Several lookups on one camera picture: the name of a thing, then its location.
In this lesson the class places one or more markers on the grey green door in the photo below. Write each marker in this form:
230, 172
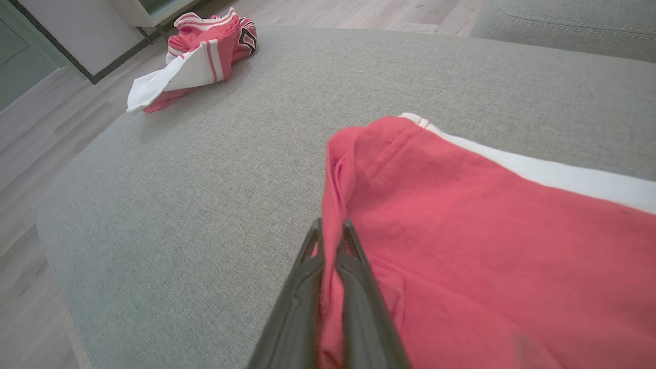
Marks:
23, 56

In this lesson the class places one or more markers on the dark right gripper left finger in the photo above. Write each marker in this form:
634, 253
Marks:
292, 328

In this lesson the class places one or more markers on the white cabinet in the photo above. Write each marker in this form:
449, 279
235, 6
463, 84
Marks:
143, 13

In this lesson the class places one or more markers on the red shorts with white stripe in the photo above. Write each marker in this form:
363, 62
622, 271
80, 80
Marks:
487, 256

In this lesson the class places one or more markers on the red white jersey number 3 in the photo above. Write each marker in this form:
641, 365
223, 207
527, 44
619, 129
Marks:
205, 51

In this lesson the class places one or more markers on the grey fabric sofa cushion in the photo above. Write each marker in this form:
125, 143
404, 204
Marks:
574, 25

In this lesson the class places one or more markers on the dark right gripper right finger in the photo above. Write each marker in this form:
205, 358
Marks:
369, 328

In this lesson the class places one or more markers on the grey fabric sofa seat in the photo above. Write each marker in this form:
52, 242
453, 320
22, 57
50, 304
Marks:
230, 179

